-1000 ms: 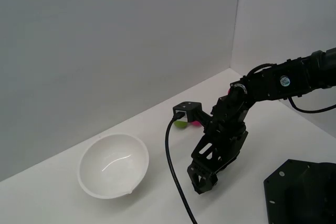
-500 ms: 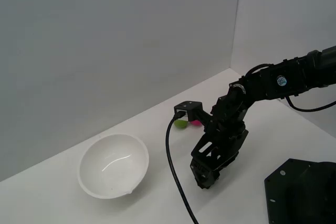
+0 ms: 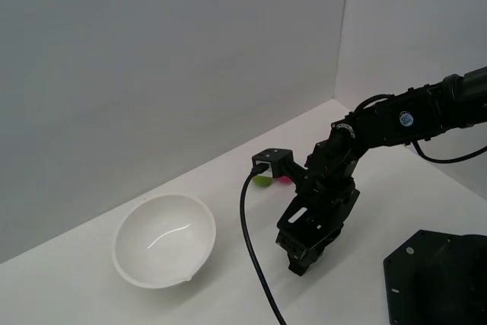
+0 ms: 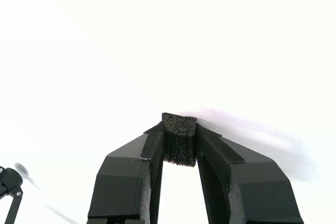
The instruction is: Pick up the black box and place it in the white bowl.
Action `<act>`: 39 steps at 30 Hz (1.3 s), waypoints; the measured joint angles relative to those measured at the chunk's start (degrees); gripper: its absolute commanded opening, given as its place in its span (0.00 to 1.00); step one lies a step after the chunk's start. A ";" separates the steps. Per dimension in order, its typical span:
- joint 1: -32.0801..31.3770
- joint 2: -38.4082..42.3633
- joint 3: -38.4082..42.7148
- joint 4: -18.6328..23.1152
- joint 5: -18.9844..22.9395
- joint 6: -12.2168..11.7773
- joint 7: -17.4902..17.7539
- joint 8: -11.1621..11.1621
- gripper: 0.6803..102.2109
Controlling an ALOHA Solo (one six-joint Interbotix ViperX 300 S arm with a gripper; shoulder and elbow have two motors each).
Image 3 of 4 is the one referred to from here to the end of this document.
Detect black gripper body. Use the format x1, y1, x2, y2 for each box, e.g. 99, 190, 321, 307
275, 172, 361, 265

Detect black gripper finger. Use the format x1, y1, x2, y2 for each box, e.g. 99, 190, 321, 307
303, 239, 330, 273
275, 229, 307, 265

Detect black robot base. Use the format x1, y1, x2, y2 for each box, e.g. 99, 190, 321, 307
382, 229, 487, 325

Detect white bowl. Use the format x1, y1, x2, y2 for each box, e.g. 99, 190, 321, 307
112, 193, 218, 290

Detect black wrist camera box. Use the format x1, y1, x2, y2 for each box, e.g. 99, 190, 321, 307
251, 148, 294, 180

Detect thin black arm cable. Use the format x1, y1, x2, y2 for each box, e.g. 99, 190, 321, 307
412, 138, 487, 164

